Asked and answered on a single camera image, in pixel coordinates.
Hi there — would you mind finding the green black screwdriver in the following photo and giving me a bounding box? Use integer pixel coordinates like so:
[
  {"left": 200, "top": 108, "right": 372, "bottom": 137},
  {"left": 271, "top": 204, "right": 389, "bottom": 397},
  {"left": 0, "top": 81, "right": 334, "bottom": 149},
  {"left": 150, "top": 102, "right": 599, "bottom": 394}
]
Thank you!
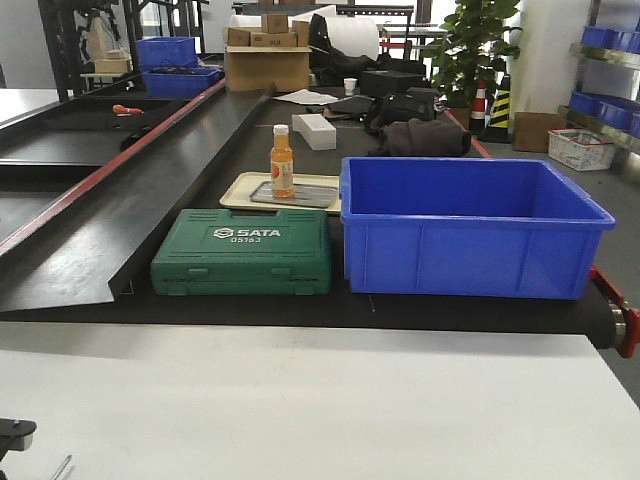
[{"left": 50, "top": 455, "right": 73, "bottom": 480}]

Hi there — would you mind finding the large cardboard box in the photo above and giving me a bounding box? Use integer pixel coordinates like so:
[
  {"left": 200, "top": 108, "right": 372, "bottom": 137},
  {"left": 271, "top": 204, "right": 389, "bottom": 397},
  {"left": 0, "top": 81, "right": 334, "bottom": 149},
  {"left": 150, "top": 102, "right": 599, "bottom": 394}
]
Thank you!
[{"left": 224, "top": 46, "right": 311, "bottom": 92}]

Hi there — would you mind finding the orange juice bottle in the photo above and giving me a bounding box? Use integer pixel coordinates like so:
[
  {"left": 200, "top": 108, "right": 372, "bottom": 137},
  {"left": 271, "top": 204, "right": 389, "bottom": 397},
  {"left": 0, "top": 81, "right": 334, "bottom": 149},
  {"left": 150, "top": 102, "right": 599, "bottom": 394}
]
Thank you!
[{"left": 270, "top": 124, "right": 294, "bottom": 198}]

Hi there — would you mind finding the blue bin on conveyor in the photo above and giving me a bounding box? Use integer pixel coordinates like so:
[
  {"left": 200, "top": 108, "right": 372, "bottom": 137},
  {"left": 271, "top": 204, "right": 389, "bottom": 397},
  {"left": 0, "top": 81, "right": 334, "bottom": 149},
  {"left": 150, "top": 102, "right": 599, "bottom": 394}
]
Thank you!
[{"left": 142, "top": 68, "right": 224, "bottom": 99}]

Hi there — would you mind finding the large blue plastic bin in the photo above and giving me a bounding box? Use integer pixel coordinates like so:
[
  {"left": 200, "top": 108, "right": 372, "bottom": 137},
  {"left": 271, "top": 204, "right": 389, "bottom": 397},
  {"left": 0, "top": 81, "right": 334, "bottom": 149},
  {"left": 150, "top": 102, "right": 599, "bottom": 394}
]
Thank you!
[{"left": 340, "top": 157, "right": 615, "bottom": 300}]

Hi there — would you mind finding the beige plastic tray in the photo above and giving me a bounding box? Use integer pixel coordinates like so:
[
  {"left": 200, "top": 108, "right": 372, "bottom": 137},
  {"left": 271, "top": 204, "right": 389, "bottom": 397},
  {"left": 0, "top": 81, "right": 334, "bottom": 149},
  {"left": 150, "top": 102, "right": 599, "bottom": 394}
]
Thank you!
[{"left": 219, "top": 172, "right": 341, "bottom": 215}]

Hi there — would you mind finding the small brown cardboard box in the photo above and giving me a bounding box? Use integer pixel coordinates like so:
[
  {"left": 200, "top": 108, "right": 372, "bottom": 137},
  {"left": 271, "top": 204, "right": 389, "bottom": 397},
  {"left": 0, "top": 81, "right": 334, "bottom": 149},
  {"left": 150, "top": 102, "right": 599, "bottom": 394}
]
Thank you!
[{"left": 512, "top": 112, "right": 566, "bottom": 153}]

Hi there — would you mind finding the green potted plant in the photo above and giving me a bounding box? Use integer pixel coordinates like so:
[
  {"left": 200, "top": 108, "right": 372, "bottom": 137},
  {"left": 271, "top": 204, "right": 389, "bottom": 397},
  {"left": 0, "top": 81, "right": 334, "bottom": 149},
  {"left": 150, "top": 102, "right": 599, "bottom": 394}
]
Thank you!
[{"left": 421, "top": 0, "right": 522, "bottom": 107}]

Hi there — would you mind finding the small metal tray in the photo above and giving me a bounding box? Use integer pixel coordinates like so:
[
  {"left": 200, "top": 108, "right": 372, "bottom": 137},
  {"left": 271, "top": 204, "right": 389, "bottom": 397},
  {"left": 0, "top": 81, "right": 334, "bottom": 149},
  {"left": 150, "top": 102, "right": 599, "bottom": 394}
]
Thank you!
[{"left": 249, "top": 181, "right": 338, "bottom": 208}]

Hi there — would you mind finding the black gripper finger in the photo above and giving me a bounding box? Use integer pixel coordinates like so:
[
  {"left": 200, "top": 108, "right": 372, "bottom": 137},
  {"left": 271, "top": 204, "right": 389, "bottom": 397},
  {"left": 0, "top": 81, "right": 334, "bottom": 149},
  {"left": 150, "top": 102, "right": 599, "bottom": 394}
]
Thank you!
[{"left": 0, "top": 418, "right": 37, "bottom": 458}]

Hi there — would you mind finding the red white traffic cone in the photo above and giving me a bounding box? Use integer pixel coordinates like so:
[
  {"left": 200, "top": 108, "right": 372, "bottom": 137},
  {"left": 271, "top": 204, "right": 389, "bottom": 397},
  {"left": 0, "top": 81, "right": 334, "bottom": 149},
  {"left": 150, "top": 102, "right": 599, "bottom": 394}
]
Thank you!
[{"left": 469, "top": 80, "right": 487, "bottom": 134}]

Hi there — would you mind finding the dark grey cloth bundle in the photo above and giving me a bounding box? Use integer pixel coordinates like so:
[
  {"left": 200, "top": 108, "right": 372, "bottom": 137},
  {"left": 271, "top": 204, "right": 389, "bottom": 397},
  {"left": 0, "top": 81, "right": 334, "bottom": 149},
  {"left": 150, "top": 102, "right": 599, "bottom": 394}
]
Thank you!
[{"left": 368, "top": 119, "right": 473, "bottom": 157}]

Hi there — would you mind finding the white foam block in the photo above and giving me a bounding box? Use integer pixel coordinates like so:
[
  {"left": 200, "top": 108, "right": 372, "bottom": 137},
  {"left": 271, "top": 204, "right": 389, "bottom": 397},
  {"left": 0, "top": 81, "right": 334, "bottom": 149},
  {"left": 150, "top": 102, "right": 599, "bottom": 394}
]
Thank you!
[{"left": 292, "top": 114, "right": 337, "bottom": 151}]

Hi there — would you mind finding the white paper cup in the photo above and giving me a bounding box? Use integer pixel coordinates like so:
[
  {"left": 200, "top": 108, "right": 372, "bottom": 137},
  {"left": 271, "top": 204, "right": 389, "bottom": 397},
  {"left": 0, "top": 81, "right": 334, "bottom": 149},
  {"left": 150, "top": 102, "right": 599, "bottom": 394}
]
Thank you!
[{"left": 343, "top": 78, "right": 357, "bottom": 96}]

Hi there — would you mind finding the black yellow traffic cone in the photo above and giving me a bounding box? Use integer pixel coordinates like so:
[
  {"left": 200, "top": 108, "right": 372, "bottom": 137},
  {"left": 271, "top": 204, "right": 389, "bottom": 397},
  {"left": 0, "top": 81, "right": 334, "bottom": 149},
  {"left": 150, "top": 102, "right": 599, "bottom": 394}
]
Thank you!
[{"left": 481, "top": 74, "right": 511, "bottom": 143}]

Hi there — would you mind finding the green SATA tool case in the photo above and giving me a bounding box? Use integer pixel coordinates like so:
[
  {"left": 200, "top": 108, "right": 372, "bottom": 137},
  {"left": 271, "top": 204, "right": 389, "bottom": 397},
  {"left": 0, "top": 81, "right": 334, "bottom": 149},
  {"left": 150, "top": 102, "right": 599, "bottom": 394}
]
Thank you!
[{"left": 150, "top": 209, "right": 332, "bottom": 296}]

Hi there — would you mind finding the white wire basket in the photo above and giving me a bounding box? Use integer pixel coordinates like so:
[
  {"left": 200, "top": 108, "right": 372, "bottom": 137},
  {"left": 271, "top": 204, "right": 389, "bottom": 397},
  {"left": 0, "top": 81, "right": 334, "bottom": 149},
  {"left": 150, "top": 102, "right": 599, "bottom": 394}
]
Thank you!
[{"left": 548, "top": 129, "right": 617, "bottom": 172}]

